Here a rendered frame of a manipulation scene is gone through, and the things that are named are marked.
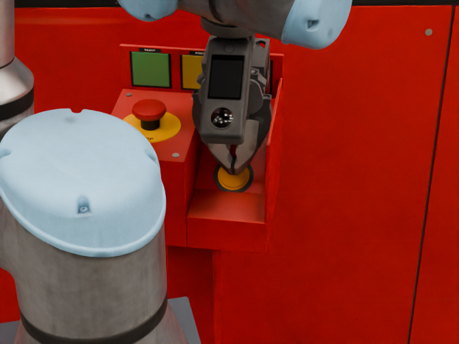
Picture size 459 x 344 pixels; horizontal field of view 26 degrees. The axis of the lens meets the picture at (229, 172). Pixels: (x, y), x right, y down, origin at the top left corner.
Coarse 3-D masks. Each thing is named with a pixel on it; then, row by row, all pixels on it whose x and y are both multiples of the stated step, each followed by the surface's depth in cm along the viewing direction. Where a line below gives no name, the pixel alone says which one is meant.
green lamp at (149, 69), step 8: (136, 56) 121; (144, 56) 121; (152, 56) 120; (160, 56) 120; (136, 64) 121; (144, 64) 121; (152, 64) 121; (160, 64) 121; (168, 64) 121; (136, 72) 122; (144, 72) 122; (152, 72) 122; (160, 72) 122; (168, 72) 121; (136, 80) 123; (144, 80) 122; (152, 80) 122; (160, 80) 122; (168, 80) 122
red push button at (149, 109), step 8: (136, 104) 115; (144, 104) 115; (152, 104) 115; (160, 104) 115; (136, 112) 114; (144, 112) 113; (152, 112) 113; (160, 112) 114; (144, 120) 114; (152, 120) 114; (144, 128) 115; (152, 128) 115
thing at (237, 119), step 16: (208, 48) 107; (224, 48) 106; (240, 48) 106; (208, 64) 106; (224, 64) 106; (240, 64) 105; (208, 80) 105; (224, 80) 105; (240, 80) 105; (208, 96) 104; (224, 96) 104; (240, 96) 104; (208, 112) 104; (224, 112) 103; (240, 112) 103; (208, 128) 103; (224, 128) 103; (240, 128) 103; (240, 144) 104
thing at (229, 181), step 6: (222, 168) 119; (246, 168) 119; (222, 174) 119; (228, 174) 119; (240, 174) 119; (246, 174) 119; (222, 180) 119; (228, 180) 118; (234, 180) 118; (240, 180) 118; (246, 180) 119; (228, 186) 118; (234, 186) 118; (240, 186) 118
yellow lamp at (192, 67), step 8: (184, 56) 120; (192, 56) 120; (200, 56) 120; (184, 64) 120; (192, 64) 120; (200, 64) 120; (184, 72) 121; (192, 72) 121; (200, 72) 121; (184, 80) 122; (192, 80) 121; (192, 88) 122
